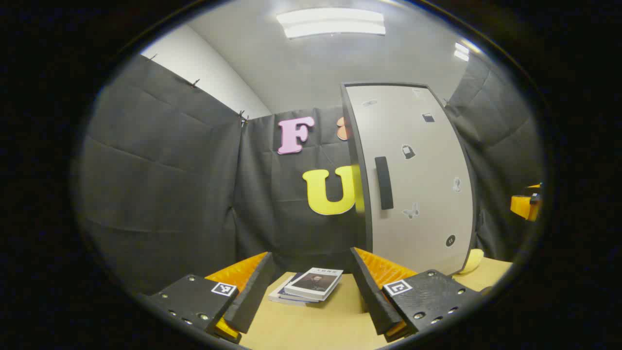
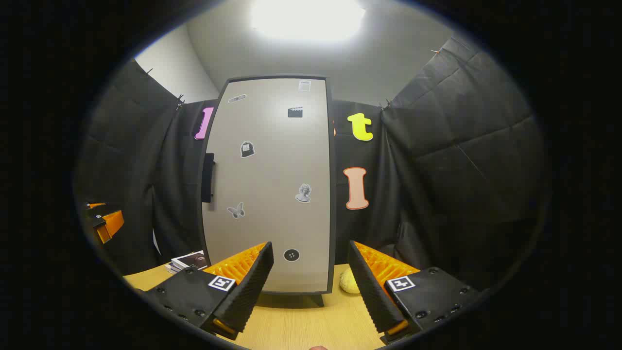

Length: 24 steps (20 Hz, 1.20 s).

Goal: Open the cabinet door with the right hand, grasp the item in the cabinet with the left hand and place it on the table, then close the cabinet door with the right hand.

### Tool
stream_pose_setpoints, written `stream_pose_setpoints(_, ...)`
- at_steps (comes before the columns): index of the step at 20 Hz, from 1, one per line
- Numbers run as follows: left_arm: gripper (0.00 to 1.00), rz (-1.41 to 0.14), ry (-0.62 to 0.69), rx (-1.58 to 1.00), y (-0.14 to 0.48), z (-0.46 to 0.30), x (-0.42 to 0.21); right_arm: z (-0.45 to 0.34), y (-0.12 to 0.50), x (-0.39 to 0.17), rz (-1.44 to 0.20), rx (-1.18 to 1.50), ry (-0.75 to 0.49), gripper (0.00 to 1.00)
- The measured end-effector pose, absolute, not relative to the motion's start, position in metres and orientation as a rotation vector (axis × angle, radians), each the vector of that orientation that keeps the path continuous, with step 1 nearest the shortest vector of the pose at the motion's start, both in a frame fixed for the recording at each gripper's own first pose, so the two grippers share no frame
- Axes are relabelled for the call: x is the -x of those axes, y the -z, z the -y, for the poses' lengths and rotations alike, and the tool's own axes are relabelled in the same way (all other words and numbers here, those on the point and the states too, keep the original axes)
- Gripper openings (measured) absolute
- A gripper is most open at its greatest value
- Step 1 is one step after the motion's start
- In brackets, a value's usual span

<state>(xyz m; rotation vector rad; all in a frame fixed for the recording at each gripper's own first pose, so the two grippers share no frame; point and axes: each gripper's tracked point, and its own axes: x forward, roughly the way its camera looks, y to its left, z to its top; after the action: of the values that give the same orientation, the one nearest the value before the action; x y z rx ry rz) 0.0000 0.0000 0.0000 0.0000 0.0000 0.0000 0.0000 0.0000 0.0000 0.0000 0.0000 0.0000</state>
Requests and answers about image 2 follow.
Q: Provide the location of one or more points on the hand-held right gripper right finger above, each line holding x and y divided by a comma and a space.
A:
371, 291

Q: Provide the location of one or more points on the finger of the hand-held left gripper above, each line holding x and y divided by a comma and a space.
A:
112, 224
95, 208

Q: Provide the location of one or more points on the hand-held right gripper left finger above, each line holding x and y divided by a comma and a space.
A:
252, 287

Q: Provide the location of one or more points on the dark grey cabinet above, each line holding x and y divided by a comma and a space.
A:
317, 300

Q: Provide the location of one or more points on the light grey cabinet door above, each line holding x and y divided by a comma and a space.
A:
272, 184

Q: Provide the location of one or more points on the yellow lumpy ball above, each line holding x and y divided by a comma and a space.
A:
350, 283

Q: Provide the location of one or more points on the white book with portrait cover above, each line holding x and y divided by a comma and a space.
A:
192, 260

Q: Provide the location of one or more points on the blue covered book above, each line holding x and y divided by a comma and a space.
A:
171, 268

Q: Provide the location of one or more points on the black backdrop cloth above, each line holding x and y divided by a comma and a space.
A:
461, 170

